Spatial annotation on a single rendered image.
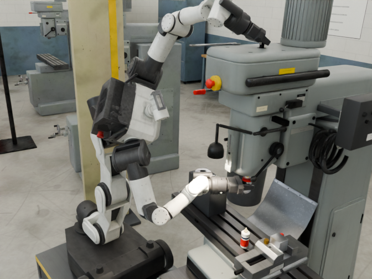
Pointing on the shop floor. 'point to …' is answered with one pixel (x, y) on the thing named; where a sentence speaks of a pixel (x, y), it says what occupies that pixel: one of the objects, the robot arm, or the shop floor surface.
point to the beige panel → (95, 75)
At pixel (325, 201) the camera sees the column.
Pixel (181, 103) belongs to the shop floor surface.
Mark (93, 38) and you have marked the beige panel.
